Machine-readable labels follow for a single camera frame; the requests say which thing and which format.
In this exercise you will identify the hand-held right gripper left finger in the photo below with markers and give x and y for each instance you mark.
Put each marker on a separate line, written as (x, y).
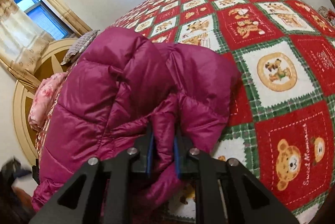
(149, 157)

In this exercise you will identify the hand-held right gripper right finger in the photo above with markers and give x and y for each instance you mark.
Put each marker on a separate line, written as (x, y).
(179, 160)

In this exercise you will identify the magenta down jacket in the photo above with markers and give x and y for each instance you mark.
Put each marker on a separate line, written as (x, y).
(117, 88)

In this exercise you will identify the pile of clothes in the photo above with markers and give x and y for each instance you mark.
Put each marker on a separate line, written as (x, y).
(327, 14)

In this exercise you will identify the pink floral quilt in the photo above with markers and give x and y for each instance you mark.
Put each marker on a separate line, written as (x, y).
(43, 98)

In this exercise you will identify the striped pillow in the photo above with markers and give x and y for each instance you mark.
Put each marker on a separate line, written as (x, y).
(79, 46)

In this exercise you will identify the red bear printed blanket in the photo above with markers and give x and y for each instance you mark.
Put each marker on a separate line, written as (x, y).
(274, 69)

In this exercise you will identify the beige wooden headboard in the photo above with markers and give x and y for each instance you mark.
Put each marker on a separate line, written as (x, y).
(23, 114)

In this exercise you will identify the dark cloth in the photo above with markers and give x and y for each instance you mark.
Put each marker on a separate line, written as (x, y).
(10, 197)

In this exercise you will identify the sheer beige curtain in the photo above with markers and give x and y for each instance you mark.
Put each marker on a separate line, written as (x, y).
(21, 40)

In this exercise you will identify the window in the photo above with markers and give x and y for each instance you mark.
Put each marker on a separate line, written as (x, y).
(44, 14)

